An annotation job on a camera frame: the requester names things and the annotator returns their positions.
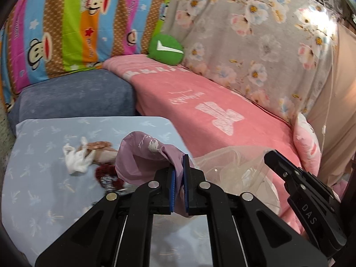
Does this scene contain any purple plastic bag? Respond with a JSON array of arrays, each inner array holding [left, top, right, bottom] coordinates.
[[115, 131, 188, 217]]

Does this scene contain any pink white pillow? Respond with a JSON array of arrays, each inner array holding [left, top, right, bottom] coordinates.
[[293, 113, 322, 176]]

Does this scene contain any dark red velvet scrunchie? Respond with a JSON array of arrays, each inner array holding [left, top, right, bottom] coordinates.
[[95, 164, 118, 184]]

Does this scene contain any beige sock with brown trim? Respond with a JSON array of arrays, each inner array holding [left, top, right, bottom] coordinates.
[[78, 141, 118, 165]]

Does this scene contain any pink blanket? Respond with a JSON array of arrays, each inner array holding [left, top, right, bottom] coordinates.
[[102, 54, 307, 234]]

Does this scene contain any white crumpled cloth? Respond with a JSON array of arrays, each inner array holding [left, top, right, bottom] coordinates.
[[62, 137, 96, 175]]

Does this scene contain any beige curtain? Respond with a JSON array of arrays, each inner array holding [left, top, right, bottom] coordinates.
[[307, 25, 355, 186]]

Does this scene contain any dark blue velvet pillow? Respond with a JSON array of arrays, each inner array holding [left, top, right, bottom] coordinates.
[[8, 69, 136, 133]]

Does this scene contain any green round plush cushion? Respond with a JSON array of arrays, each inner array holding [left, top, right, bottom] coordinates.
[[147, 34, 184, 66]]

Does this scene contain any grey floral sheet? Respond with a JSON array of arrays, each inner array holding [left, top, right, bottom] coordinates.
[[163, 0, 337, 123]]

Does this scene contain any colourful monkey striped sheet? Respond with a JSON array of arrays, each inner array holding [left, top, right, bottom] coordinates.
[[1, 0, 170, 109]]

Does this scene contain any white cable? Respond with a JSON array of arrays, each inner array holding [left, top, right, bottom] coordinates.
[[321, 2, 334, 151]]

